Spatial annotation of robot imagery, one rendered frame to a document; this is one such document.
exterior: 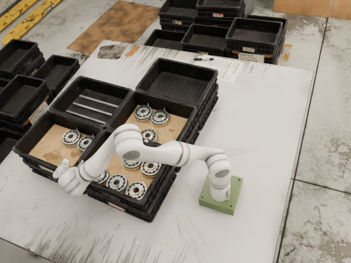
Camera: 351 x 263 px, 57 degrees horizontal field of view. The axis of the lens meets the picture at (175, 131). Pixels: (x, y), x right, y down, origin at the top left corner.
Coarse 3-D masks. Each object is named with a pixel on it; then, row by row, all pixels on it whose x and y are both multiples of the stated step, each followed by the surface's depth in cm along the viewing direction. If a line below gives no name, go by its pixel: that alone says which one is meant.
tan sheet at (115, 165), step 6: (114, 156) 167; (114, 162) 164; (120, 162) 164; (108, 168) 163; (114, 168) 162; (120, 168) 162; (126, 174) 159; (132, 174) 158; (138, 174) 158; (132, 180) 156; (138, 180) 156; (144, 180) 155; (150, 180) 155
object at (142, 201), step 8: (96, 144) 161; (144, 144) 157; (152, 144) 156; (88, 152) 158; (160, 168) 147; (96, 184) 146; (152, 184) 142; (112, 192) 142; (120, 192) 142; (128, 200) 141; (136, 200) 138; (144, 200) 138
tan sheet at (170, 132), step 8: (128, 120) 181; (136, 120) 181; (176, 120) 177; (184, 120) 176; (144, 128) 176; (152, 128) 175; (160, 128) 174; (168, 128) 174; (176, 128) 173; (160, 136) 171; (168, 136) 170; (176, 136) 170
